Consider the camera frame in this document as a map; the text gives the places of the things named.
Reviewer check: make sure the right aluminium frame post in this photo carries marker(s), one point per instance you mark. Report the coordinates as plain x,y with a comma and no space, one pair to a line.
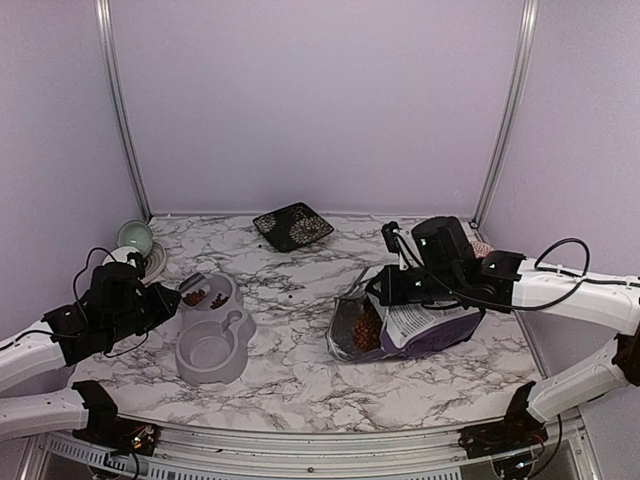
515,92

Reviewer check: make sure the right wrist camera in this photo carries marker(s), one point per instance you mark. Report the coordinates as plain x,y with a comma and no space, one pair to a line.
391,235

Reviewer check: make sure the aluminium frame post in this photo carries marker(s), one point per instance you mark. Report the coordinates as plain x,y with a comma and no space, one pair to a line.
515,92
109,51

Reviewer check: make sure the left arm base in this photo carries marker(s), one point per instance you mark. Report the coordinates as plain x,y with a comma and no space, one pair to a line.
124,436

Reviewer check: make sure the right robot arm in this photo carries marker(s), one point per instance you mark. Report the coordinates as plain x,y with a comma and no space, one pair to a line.
437,268

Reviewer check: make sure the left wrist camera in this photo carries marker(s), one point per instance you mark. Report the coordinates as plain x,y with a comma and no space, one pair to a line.
138,262

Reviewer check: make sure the left aluminium frame post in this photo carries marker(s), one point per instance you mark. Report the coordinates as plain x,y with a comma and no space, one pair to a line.
109,51

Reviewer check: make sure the brown pet food kibble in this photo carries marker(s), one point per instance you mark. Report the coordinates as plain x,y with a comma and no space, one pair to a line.
364,332

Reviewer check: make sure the red and white bowl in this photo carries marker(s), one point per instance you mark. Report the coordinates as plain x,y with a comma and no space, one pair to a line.
120,254

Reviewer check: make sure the grey double pet bowl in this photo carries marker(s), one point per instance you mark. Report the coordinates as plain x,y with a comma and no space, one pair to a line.
212,346

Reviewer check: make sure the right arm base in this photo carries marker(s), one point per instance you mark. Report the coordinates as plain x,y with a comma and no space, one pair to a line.
497,438

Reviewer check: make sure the black floral square plate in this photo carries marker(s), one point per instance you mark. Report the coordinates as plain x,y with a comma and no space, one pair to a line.
292,227

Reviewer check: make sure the grey round plate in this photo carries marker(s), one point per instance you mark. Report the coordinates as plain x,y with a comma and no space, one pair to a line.
155,263

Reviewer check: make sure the pale green ceramic bowl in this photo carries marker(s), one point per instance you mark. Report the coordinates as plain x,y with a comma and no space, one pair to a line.
137,234

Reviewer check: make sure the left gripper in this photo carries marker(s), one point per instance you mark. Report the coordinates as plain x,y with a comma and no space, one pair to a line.
164,309

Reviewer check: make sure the metal food scoop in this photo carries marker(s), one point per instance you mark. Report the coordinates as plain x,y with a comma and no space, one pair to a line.
194,289

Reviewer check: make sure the purple pet food bag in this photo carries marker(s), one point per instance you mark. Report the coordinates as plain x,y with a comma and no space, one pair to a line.
408,331

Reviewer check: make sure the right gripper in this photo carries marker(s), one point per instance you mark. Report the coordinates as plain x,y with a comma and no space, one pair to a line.
392,295

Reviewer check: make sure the red patterned small bowl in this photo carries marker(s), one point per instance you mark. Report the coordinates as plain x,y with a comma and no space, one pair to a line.
481,249

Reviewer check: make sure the front aluminium rail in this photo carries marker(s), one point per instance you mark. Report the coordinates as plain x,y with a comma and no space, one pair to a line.
190,452

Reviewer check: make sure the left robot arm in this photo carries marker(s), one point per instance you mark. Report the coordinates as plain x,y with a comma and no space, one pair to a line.
60,339

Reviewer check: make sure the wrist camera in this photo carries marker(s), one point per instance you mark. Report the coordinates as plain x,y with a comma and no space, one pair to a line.
391,235
138,262

